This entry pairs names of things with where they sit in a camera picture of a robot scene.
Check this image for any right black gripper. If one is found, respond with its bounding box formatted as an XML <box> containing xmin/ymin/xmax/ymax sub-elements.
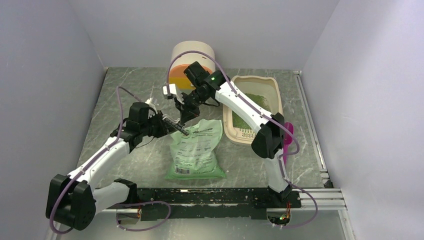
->
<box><xmin>174</xmin><ymin>88</ymin><xmax>210</xmax><ymax>123</ymax></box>

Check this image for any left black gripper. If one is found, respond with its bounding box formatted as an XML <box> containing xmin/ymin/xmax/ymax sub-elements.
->
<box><xmin>140</xmin><ymin>110</ymin><xmax>178</xmax><ymax>139</ymax></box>

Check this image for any green litter bag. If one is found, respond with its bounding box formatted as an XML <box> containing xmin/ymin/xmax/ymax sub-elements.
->
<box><xmin>165</xmin><ymin>119</ymin><xmax>226</xmax><ymax>180</ymax></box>

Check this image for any magenta plastic scoop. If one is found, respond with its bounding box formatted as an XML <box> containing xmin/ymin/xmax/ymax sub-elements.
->
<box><xmin>282</xmin><ymin>122</ymin><xmax>294</xmax><ymax>165</ymax></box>

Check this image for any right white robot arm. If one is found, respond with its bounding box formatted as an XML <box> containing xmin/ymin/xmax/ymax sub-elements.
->
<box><xmin>175</xmin><ymin>61</ymin><xmax>293</xmax><ymax>207</ymax></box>

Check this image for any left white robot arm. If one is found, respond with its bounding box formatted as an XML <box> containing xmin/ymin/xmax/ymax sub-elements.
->
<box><xmin>45</xmin><ymin>102</ymin><xmax>174</xmax><ymax>234</ymax></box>

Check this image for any beige litter box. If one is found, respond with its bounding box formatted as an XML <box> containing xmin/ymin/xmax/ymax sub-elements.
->
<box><xmin>223</xmin><ymin>75</ymin><xmax>283</xmax><ymax>145</ymax></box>

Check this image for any beige orange drawer cabinet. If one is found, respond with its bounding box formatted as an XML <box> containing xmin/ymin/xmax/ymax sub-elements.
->
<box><xmin>168</xmin><ymin>40</ymin><xmax>216</xmax><ymax>94</ymax></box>

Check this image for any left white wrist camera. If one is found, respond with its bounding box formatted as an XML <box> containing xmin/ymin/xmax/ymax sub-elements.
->
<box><xmin>145</xmin><ymin>97</ymin><xmax>158</xmax><ymax>118</ymax></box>

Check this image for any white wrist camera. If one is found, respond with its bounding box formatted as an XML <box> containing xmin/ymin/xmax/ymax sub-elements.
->
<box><xmin>162</xmin><ymin>83</ymin><xmax>184</xmax><ymax>105</ymax></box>
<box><xmin>145</xmin><ymin>97</ymin><xmax>158</xmax><ymax>118</ymax></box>

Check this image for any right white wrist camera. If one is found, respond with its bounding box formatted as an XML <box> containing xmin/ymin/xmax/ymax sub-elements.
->
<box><xmin>162</xmin><ymin>83</ymin><xmax>184</xmax><ymax>105</ymax></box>

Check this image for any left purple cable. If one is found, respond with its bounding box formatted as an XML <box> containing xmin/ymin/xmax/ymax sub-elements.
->
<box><xmin>48</xmin><ymin>86</ymin><xmax>172</xmax><ymax>235</ymax></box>

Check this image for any purple cable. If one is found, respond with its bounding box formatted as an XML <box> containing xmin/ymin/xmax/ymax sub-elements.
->
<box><xmin>48</xmin><ymin>86</ymin><xmax>172</xmax><ymax>235</ymax></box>
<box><xmin>165</xmin><ymin>50</ymin><xmax>320</xmax><ymax>230</ymax></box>

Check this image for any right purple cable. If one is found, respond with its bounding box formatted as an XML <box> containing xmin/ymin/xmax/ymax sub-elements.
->
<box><xmin>165</xmin><ymin>50</ymin><xmax>320</xmax><ymax>230</ymax></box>

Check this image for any black mounting rail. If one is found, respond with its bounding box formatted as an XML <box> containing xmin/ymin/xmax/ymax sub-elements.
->
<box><xmin>137</xmin><ymin>187</ymin><xmax>302</xmax><ymax>221</ymax></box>

